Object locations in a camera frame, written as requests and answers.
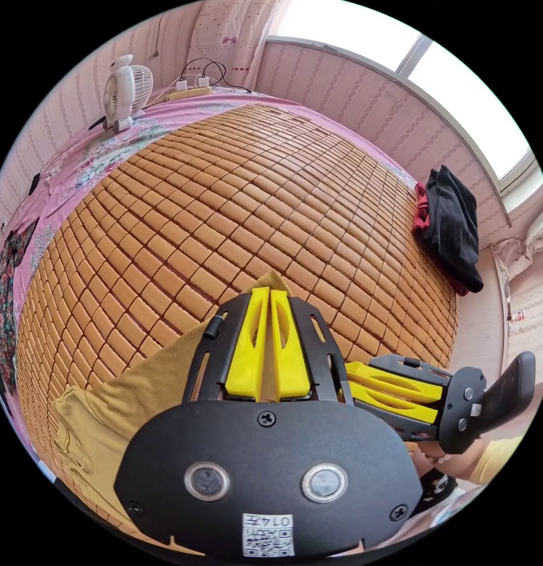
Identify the power strip with chargers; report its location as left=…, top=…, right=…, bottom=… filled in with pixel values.
left=154, top=60, right=254, bottom=103

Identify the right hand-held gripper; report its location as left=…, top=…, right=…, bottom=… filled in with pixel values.
left=345, top=353, right=489, bottom=456

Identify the dark floral garment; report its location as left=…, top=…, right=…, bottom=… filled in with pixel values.
left=0, top=216, right=39, bottom=395

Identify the bed with woven mat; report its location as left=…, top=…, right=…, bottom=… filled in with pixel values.
left=0, top=86, right=463, bottom=554

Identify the person's right forearm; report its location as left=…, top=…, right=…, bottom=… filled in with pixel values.
left=443, top=444, right=486, bottom=481

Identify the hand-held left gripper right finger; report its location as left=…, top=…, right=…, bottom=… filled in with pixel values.
left=271, top=289, right=314, bottom=403

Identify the person's right hand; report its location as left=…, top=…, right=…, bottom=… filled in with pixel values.
left=413, top=441, right=452, bottom=466

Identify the white desk fan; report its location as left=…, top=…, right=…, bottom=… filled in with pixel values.
left=88, top=54, right=154, bottom=133

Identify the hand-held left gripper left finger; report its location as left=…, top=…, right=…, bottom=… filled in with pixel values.
left=225, top=287, right=271, bottom=402

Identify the yellow t-shirt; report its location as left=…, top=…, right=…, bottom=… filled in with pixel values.
left=50, top=269, right=298, bottom=556

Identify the pink curtain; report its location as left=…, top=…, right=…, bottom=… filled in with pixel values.
left=185, top=0, right=284, bottom=92

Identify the person's body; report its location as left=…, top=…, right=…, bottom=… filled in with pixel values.
left=408, top=435, right=526, bottom=531

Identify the pile of clothes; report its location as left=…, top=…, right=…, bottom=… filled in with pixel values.
left=412, top=164, right=485, bottom=298

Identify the window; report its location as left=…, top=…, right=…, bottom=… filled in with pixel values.
left=262, top=0, right=543, bottom=198

